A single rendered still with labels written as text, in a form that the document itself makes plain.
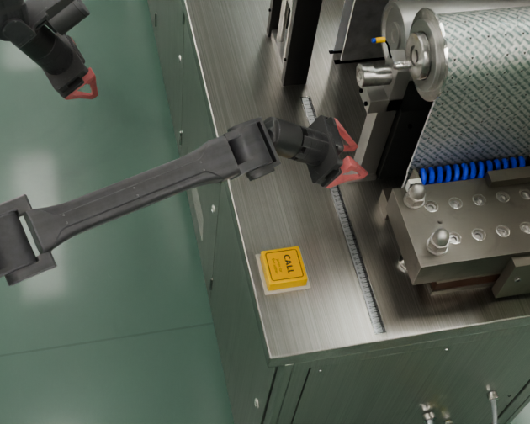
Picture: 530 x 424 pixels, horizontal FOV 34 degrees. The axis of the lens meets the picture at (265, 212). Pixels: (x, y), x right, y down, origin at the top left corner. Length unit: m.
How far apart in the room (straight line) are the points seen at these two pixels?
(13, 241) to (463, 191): 0.77
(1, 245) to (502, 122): 0.84
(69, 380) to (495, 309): 1.26
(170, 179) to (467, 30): 0.51
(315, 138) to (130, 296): 1.25
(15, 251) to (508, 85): 0.80
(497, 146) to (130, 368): 1.26
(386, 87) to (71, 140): 1.55
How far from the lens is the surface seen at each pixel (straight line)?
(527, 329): 1.67
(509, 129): 1.56
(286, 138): 1.36
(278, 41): 1.86
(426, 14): 1.42
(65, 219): 1.23
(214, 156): 1.29
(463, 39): 1.39
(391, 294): 1.56
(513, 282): 1.56
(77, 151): 2.83
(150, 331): 2.48
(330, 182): 1.43
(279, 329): 1.49
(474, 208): 1.54
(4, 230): 1.22
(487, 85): 1.44
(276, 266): 1.52
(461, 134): 1.52
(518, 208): 1.57
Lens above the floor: 2.22
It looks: 55 degrees down
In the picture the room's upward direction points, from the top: 10 degrees clockwise
